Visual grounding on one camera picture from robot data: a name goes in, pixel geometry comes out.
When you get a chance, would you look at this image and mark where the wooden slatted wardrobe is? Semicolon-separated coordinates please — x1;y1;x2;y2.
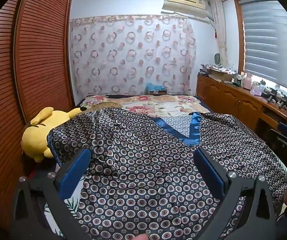
0;0;74;205

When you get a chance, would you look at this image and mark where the floral cloth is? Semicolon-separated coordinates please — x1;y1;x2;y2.
200;63;237;74

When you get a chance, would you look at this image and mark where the dark circle-patterned satin garment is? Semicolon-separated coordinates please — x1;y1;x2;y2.
47;107;287;240

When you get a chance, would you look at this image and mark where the wooden cabinet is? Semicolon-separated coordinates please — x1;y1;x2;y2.
196;72;287;140

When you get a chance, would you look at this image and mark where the circle-patterned sheer curtain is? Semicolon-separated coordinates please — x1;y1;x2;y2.
69;15;197;100

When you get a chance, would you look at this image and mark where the wall air conditioner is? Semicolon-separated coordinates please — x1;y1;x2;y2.
162;0;213;18

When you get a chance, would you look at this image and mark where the cream window curtain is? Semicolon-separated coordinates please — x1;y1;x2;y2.
210;0;230;67

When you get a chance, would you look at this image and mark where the floral bed cover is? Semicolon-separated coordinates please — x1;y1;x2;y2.
76;95;209;118

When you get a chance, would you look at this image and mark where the blue cloth bundle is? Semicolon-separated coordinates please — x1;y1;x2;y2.
145;82;167;92

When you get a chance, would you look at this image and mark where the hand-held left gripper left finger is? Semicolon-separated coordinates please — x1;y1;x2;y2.
10;149;91;240

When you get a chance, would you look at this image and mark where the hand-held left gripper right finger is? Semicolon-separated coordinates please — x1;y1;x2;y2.
194;147;278;240

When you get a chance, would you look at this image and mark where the pink bottle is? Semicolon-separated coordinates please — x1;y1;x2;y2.
243;73;253;89

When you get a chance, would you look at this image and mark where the yellow plush toy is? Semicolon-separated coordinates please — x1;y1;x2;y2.
21;107;87;162

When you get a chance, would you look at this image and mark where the striped window blind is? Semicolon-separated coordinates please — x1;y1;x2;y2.
241;0;287;94

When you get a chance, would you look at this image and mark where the golden patterned pillow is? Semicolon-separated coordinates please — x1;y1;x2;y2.
83;102;125;112

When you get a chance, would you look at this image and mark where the leaf print bed sheet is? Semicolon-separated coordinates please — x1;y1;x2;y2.
42;185;84;240

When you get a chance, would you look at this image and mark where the cardboard box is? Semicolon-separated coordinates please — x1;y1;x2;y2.
208;69;232;82

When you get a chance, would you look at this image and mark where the pale purple container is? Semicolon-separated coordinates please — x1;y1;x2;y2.
251;81;265;96

